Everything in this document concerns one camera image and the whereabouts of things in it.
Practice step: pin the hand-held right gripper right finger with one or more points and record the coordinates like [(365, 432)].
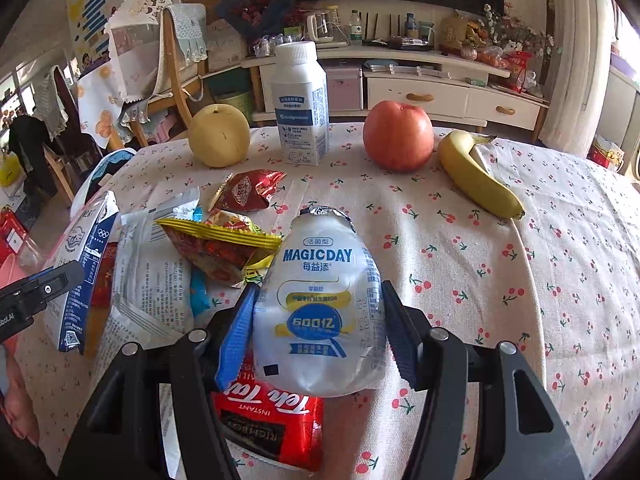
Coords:
[(400, 335)]

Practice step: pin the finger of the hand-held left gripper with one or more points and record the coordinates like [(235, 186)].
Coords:
[(55, 285)]

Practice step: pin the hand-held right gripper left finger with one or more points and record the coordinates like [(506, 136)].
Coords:
[(235, 340)]

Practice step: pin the blue white milk carton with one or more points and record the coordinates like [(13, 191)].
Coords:
[(75, 255)]

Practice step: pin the blue cartoon snack packet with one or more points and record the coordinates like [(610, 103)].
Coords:
[(199, 295)]

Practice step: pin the white yogurt drink bottle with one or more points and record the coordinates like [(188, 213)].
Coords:
[(320, 310)]

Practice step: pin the person's left hand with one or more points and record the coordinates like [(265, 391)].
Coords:
[(15, 405)]

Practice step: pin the red gift box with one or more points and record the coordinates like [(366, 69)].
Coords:
[(10, 232)]

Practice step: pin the yellow red snack wrapper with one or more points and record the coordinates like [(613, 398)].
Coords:
[(215, 255)]

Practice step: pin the silver white foil wrapper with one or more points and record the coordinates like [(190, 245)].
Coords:
[(150, 280)]

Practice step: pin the red instant tea packet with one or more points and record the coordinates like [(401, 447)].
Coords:
[(280, 425)]

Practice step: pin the yellow bag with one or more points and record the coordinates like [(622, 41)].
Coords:
[(7, 170)]

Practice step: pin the white blue pouch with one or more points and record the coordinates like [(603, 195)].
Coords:
[(107, 167)]

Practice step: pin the small red snack wrapper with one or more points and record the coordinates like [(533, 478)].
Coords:
[(250, 190)]

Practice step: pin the yellow banana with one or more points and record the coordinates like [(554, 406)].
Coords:
[(475, 175)]

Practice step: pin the dark chair with grey cover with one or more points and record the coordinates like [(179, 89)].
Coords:
[(52, 100)]

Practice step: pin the orange print tablecloth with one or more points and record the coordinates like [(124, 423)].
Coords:
[(100, 95)]

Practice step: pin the red apple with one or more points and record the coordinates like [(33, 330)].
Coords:
[(397, 135)]

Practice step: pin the yellow pear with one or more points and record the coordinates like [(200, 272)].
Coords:
[(219, 135)]

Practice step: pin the white capped milk bottle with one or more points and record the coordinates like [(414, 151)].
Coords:
[(300, 110)]

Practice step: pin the white television cabinet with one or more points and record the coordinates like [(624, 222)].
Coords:
[(425, 95)]

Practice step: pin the green bin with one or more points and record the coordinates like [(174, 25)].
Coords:
[(230, 97)]

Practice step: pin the pink storage box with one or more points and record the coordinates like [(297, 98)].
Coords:
[(345, 90)]

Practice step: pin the white cartoon cloth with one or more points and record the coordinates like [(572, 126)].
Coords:
[(135, 25)]

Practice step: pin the red snack bag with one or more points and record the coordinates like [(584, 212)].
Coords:
[(520, 70)]

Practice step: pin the white sack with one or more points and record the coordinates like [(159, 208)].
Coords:
[(225, 45)]

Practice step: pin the row of silver cans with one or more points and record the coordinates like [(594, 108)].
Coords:
[(270, 46)]

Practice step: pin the clear water bottle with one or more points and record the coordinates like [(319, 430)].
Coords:
[(355, 30)]

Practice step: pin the blue capped bottle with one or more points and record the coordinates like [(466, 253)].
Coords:
[(411, 25)]

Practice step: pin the glass kettle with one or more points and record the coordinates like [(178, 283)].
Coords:
[(322, 27)]

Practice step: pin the dried flower arrangement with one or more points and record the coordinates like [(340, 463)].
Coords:
[(520, 32)]

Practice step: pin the white curtain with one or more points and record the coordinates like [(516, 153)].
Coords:
[(575, 60)]

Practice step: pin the bouquet in dark blue wrap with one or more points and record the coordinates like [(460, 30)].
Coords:
[(260, 5)]

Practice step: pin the colourful wall poster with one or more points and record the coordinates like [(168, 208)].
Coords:
[(92, 10)]

